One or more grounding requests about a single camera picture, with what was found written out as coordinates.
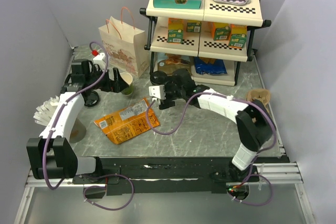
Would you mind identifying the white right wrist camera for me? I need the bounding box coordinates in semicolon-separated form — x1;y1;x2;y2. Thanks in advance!
149;84;166;100

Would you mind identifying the green paper coffee cup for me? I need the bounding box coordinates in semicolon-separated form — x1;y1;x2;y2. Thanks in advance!
120;72;133;95

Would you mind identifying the orange chips bag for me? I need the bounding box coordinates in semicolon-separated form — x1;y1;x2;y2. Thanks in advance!
94;98;160;145

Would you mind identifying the orange green snack box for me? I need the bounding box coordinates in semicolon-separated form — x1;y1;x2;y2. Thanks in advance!
167;18;184;44
228;24;247;49
186;20;202;33
208;22;231;41

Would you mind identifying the cream black three-tier shelf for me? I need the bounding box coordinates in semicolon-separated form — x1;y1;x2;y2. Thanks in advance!
140;0;271;86

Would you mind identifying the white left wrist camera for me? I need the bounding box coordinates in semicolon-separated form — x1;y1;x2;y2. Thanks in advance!
91;50;106;70

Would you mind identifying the black plastic cup lid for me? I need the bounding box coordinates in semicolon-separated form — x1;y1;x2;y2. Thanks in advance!
85;91;100;108
150;70;168;85

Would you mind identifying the blue chips bag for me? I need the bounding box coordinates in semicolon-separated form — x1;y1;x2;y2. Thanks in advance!
194;57;227;76

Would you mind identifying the white Cream Bear paper bag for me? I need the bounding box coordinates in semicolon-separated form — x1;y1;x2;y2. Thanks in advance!
98;16;150;77

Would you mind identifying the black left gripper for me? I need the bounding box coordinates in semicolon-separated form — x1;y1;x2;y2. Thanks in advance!
86;65;129;93

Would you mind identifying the brown cardboard cup carrier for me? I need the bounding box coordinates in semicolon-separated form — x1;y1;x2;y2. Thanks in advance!
246;89;271;113

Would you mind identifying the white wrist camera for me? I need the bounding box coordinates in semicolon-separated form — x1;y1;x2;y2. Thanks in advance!
149;84;166;100
91;50;106;70

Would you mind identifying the brown chips bag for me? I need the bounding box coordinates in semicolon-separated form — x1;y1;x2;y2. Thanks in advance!
156;52;192;76

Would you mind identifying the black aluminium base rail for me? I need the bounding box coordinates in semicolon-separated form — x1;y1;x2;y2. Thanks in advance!
25;157;304;204

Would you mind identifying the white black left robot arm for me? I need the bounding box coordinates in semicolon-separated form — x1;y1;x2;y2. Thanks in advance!
26;59;128;183

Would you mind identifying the white paper straws bundle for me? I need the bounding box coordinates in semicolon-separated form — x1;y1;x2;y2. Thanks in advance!
33;96;60;126

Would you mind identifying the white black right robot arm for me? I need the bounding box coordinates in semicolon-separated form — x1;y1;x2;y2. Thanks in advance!
151;69;277;181

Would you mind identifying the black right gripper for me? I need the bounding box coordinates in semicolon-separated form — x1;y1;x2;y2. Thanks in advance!
157;76;186;110

